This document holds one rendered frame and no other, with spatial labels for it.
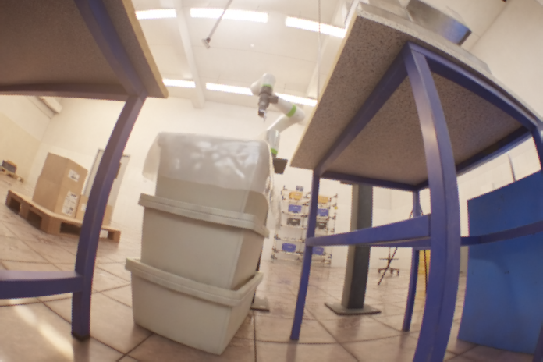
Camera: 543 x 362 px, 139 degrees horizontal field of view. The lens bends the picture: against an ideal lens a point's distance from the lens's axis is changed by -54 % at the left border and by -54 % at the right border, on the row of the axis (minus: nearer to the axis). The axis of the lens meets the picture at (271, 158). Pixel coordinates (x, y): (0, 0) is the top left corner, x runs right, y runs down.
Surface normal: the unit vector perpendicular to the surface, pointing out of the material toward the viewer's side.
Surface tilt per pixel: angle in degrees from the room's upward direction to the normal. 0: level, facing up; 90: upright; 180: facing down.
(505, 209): 90
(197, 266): 96
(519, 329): 90
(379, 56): 180
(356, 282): 90
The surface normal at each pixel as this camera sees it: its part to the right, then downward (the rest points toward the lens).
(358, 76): -0.15, 0.91
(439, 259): -0.99, -0.17
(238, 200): -0.08, -0.29
